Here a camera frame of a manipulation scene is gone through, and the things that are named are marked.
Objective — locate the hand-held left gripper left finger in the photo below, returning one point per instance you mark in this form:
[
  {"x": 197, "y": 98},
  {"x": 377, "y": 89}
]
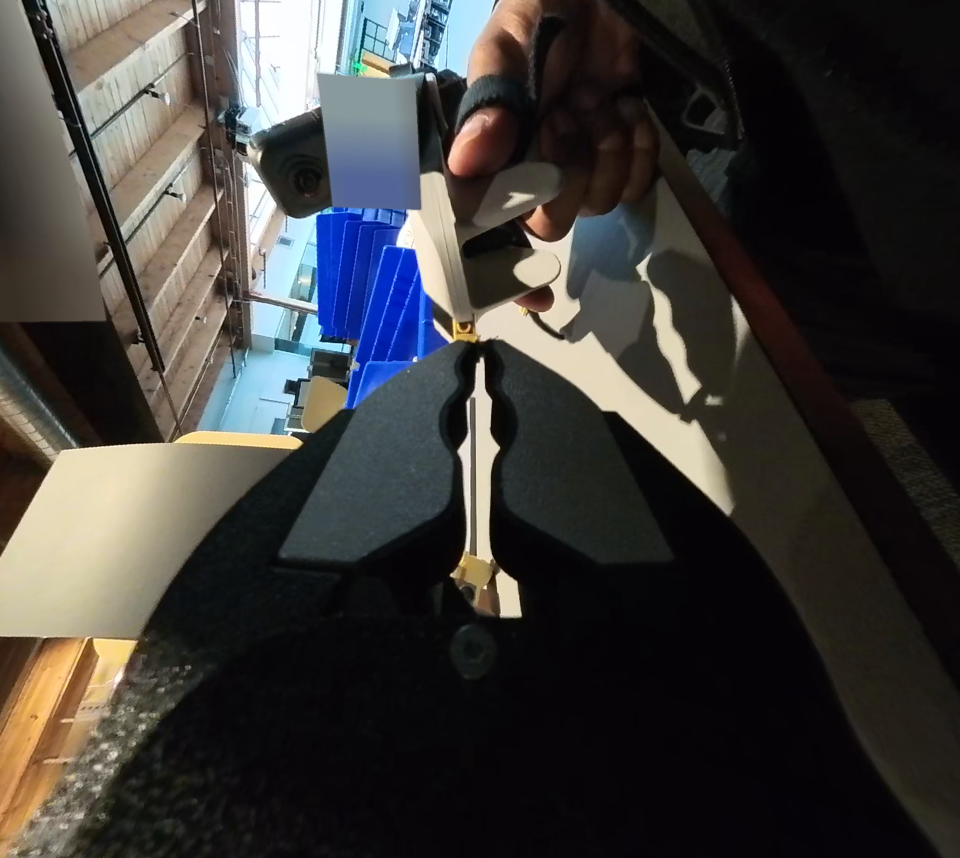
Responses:
[{"x": 375, "y": 491}]

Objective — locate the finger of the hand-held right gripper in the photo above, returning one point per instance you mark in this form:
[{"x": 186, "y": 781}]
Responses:
[
  {"x": 450, "y": 250},
  {"x": 510, "y": 270}
]

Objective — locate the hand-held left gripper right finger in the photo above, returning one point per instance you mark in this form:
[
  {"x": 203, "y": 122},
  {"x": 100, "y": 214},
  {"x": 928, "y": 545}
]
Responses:
[{"x": 578, "y": 491}]

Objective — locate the small yellow brick assembly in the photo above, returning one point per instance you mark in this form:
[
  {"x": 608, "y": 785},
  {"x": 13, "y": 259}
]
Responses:
[{"x": 465, "y": 330}]

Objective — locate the grey desk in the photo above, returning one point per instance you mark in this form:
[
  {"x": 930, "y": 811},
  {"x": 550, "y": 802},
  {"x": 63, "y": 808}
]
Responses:
[{"x": 780, "y": 528}]

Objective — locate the person's right hand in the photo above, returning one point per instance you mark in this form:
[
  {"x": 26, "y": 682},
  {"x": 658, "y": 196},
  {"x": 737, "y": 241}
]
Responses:
[{"x": 578, "y": 93}]

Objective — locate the blue plastic bin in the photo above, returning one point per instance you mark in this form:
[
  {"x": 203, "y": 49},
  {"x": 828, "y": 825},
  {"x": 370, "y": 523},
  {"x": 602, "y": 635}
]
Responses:
[
  {"x": 348, "y": 273},
  {"x": 383, "y": 333}
]

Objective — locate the tiny yellow toy brick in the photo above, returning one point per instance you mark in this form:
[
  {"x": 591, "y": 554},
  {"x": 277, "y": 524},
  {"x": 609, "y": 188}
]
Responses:
[{"x": 474, "y": 576}]

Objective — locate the black panel wooden rim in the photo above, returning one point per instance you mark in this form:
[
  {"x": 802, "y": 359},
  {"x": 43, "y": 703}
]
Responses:
[{"x": 135, "y": 536}]

